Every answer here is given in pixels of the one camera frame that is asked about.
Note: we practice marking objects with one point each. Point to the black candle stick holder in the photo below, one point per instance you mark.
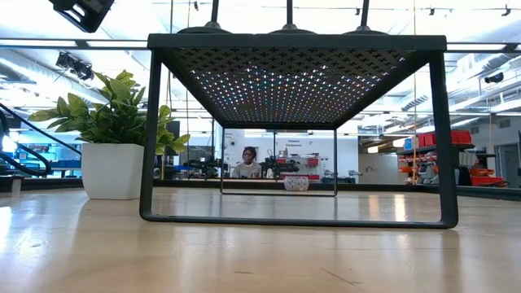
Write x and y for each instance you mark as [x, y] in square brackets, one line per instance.
[205, 29]
[290, 29]
[364, 29]

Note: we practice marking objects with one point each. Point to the white patterned candle bowl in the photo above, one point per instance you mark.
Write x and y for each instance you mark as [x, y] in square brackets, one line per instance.
[296, 184]

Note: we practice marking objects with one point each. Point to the black background robot arm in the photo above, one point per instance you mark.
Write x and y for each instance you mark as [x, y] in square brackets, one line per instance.
[281, 167]
[203, 164]

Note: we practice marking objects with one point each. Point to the black ceiling spotlight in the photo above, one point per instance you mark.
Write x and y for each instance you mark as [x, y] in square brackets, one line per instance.
[75, 65]

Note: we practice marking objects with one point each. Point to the black computer monitor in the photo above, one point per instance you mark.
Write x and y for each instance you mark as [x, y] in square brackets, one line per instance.
[174, 130]

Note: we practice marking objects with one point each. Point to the green plant in white pot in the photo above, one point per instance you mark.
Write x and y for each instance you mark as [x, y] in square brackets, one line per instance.
[110, 171]

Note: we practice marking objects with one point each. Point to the black perforated metal stand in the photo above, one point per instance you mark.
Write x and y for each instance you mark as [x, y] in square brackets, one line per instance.
[293, 40]

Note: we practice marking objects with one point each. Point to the seated person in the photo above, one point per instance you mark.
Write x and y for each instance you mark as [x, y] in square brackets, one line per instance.
[249, 154]

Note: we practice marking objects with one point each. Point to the shelf with red bins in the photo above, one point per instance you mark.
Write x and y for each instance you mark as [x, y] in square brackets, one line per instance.
[425, 139]

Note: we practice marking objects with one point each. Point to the red wall storage bins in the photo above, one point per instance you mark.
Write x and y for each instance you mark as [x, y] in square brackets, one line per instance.
[312, 161]

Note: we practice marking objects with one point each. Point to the black aluminium table frame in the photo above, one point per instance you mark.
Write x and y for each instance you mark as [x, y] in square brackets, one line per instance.
[386, 187]

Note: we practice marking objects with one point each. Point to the black security camera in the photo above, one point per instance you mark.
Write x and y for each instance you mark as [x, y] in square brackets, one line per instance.
[494, 77]

